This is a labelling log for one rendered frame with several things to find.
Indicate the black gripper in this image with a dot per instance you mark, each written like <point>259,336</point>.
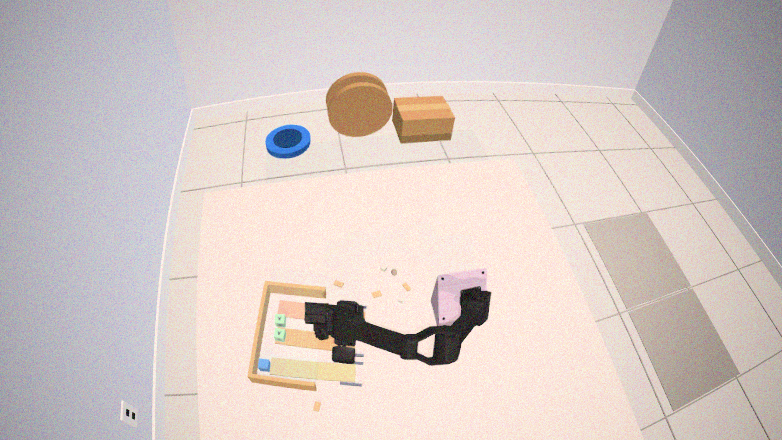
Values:
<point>343,354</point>

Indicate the orange grid-patterned strip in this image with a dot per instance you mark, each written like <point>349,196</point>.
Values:
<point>327,345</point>

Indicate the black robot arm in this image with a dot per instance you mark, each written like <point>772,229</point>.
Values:
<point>345,322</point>

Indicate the pale yellow flat strip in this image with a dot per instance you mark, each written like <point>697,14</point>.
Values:
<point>335,372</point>

